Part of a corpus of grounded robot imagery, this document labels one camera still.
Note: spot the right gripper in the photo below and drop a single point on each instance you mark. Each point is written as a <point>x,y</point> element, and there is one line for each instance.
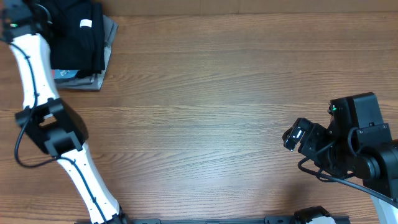
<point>313,140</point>

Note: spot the black t-shirt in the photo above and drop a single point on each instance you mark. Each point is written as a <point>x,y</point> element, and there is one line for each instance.
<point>77,41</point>

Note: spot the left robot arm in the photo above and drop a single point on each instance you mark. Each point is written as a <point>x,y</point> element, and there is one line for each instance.
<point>54,127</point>

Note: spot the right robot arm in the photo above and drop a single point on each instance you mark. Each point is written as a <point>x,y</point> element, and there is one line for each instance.
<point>356,150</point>

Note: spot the folded grey t-shirt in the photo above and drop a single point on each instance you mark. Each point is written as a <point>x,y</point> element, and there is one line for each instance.
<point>94,81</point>

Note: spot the folded light blue t-shirt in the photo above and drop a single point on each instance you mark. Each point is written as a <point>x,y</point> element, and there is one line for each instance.
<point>64,74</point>

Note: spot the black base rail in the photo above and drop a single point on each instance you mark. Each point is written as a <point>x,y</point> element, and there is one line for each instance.
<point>284,219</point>

